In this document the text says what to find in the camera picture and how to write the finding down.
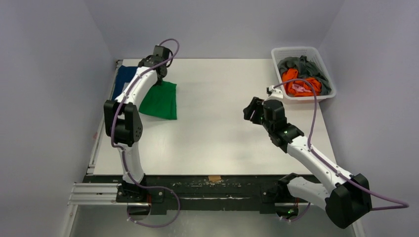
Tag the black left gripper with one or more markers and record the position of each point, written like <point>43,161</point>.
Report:
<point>158,83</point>

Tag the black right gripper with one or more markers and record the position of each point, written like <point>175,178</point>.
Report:
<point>255,108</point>

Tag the green t-shirt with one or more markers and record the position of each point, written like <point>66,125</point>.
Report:
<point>160,101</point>

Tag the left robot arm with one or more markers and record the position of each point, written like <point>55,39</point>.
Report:
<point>124,126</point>

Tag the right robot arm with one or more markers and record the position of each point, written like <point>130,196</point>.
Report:
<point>343,196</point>

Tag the folded navy printed t-shirt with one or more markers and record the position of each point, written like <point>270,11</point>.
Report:
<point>123,78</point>

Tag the pink garment in basket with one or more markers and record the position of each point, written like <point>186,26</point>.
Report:
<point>300,89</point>

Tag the orange t-shirt in basket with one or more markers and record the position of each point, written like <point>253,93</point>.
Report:
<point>308,82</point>

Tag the grey t-shirt in basket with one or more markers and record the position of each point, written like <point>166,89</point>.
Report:
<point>305,68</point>

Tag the white plastic laundry basket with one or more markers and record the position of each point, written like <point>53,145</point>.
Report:
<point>312,55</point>

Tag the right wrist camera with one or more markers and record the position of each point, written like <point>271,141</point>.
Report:
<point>274,93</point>

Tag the black table front rail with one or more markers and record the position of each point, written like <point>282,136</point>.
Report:
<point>265,194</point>

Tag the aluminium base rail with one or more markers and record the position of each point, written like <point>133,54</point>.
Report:
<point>97,194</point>

